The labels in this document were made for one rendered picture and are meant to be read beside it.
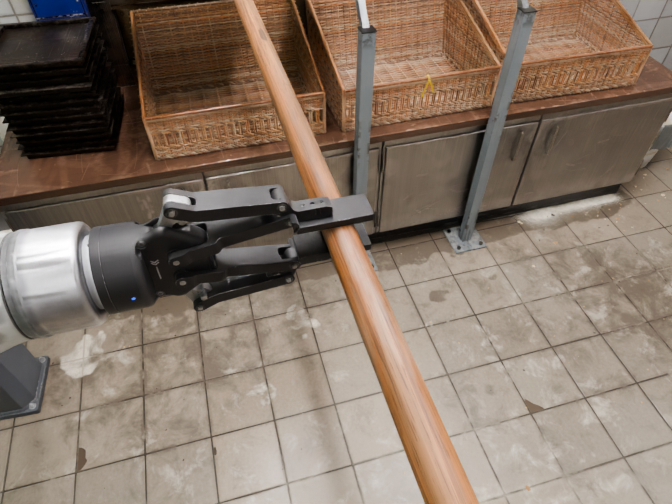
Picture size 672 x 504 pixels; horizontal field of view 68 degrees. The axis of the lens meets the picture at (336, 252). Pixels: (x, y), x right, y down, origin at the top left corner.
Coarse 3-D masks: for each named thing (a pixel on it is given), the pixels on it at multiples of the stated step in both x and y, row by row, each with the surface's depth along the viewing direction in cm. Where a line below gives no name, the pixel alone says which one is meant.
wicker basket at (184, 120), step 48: (288, 0) 177; (144, 48) 173; (192, 48) 177; (240, 48) 181; (288, 48) 185; (144, 96) 151; (192, 96) 180; (240, 96) 180; (192, 144) 156; (240, 144) 160
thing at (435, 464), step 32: (256, 32) 72; (288, 96) 60; (288, 128) 56; (320, 160) 51; (320, 192) 48; (352, 224) 45; (352, 256) 42; (352, 288) 40; (384, 320) 37; (384, 352) 36; (384, 384) 35; (416, 384) 34; (416, 416) 32; (416, 448) 31; (448, 448) 31; (416, 480) 31; (448, 480) 29
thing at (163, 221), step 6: (168, 198) 39; (174, 198) 39; (180, 198) 39; (186, 198) 40; (162, 210) 40; (162, 216) 40; (162, 222) 40; (168, 222) 40; (174, 222) 40; (180, 222) 39
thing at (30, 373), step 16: (16, 352) 156; (0, 368) 147; (16, 368) 154; (32, 368) 164; (48, 368) 172; (0, 384) 149; (16, 384) 154; (32, 384) 162; (0, 400) 154; (16, 400) 157; (32, 400) 162; (0, 416) 159; (16, 416) 160
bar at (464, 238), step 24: (360, 0) 135; (360, 24) 136; (528, 24) 145; (360, 48) 137; (360, 72) 142; (504, 72) 157; (360, 96) 147; (504, 96) 162; (360, 120) 153; (504, 120) 169; (360, 144) 160; (360, 168) 167; (480, 168) 184; (360, 192) 175; (480, 192) 192; (456, 240) 212; (480, 240) 212
